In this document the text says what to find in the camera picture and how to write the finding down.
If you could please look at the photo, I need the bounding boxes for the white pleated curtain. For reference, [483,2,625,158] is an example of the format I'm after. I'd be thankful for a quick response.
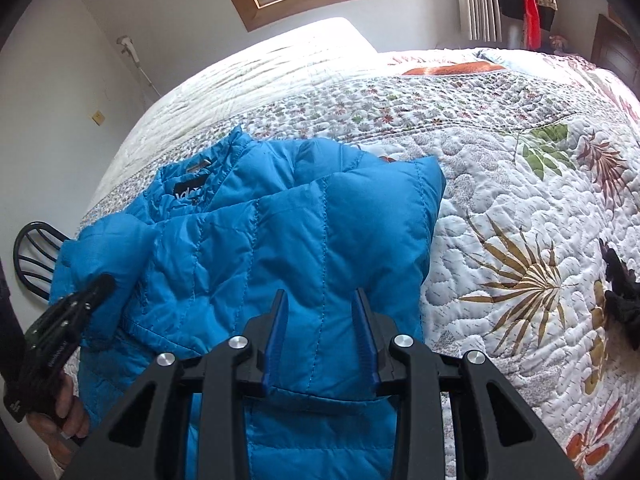
[457,0,502,43]

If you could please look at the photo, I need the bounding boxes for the blue puffer jacket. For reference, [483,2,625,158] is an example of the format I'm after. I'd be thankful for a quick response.
[48,125,447,480]

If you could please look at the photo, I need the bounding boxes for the dark wooden headboard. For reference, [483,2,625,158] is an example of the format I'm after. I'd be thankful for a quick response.
[590,12,640,83]

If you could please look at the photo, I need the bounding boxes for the red hanging garment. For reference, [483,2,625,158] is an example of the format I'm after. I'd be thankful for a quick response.
[522,0,544,51]

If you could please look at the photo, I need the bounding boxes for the white wall handset with cord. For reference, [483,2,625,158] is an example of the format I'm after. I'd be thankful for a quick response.
[116,35,151,97]

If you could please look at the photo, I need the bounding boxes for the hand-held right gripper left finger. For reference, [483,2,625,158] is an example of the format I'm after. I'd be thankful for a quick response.
[62,289,291,480]

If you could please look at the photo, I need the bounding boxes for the black chair back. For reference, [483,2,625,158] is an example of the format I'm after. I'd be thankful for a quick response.
[14,220,71,306]

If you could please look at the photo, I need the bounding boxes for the person's left hand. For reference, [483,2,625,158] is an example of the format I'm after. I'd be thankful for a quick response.
[27,375,91,448]

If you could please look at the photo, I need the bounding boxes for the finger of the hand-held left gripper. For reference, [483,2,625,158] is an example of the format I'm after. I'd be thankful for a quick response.
[49,274,118,333]

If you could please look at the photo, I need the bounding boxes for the floral quilted bedspread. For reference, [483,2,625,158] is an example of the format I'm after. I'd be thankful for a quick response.
[65,16,640,480]

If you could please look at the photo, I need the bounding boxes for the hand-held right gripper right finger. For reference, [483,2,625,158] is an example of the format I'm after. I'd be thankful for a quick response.
[350,287,583,480]

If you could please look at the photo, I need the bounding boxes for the dark cloth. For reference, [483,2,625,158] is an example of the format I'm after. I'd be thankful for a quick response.
[599,237,640,352]

